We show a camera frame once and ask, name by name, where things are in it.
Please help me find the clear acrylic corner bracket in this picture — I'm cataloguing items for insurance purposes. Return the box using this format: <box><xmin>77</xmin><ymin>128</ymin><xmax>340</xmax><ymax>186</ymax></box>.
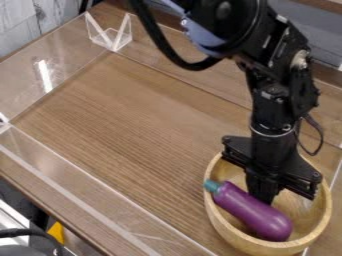
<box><xmin>84</xmin><ymin>13</ymin><xmax>132</xmax><ymax>52</ymax></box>

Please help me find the brown wooden bowl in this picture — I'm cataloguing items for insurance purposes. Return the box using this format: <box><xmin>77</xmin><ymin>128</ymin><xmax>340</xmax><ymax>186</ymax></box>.
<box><xmin>201</xmin><ymin>148</ymin><xmax>334</xmax><ymax>256</ymax></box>

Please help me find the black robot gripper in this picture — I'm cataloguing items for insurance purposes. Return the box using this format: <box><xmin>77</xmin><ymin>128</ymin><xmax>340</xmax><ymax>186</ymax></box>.
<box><xmin>221</xmin><ymin>127</ymin><xmax>322</xmax><ymax>204</ymax></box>

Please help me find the black device with yellow label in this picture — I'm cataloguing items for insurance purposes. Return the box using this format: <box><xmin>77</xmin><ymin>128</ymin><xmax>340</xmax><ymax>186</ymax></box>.
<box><xmin>0</xmin><ymin>224</ymin><xmax>79</xmax><ymax>256</ymax></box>

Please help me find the black cable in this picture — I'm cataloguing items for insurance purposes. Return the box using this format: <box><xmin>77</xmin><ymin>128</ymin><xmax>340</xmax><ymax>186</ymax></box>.
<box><xmin>0</xmin><ymin>227</ymin><xmax>64</xmax><ymax>256</ymax></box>

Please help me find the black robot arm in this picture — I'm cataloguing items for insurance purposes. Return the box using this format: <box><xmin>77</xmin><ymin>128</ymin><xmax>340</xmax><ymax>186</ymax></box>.
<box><xmin>128</xmin><ymin>0</ymin><xmax>322</xmax><ymax>204</ymax></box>

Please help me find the purple toy eggplant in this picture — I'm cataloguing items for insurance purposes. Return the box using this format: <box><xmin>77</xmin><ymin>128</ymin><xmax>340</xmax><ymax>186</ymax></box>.
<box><xmin>203</xmin><ymin>179</ymin><xmax>292</xmax><ymax>242</ymax></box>

